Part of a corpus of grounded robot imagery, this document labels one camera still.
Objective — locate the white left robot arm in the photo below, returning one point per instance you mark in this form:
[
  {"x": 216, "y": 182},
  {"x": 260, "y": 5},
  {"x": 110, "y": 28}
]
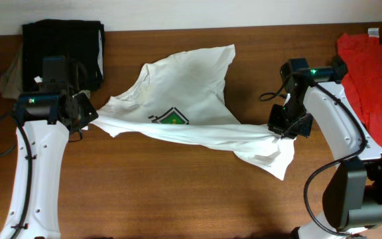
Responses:
[{"x": 45, "y": 119}]

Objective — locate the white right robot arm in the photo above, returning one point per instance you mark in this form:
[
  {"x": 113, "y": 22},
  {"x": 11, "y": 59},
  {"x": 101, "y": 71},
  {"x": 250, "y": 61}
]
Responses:
[{"x": 352, "y": 201}]

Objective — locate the red t-shirt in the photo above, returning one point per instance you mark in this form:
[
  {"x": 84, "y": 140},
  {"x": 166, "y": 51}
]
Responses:
[{"x": 362, "y": 55}]

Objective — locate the beige folded garment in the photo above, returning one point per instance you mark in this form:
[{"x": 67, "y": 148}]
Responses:
[{"x": 11, "y": 82}]

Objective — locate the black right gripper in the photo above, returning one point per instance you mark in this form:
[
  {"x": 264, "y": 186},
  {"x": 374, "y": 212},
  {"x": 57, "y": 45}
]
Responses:
[{"x": 274, "y": 123}]

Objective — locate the black folded garment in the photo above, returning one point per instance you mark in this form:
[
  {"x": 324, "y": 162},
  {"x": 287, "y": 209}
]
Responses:
[{"x": 83, "y": 41}]

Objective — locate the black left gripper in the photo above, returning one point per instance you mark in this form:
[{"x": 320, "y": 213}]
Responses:
[{"x": 91, "y": 111}]

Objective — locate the dark garment under red shirt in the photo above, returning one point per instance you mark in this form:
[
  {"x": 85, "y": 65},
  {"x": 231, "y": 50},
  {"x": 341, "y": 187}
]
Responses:
[{"x": 339, "y": 68}]

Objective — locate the white t-shirt with robot print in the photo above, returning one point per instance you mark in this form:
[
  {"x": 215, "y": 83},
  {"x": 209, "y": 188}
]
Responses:
[{"x": 180, "y": 99}]

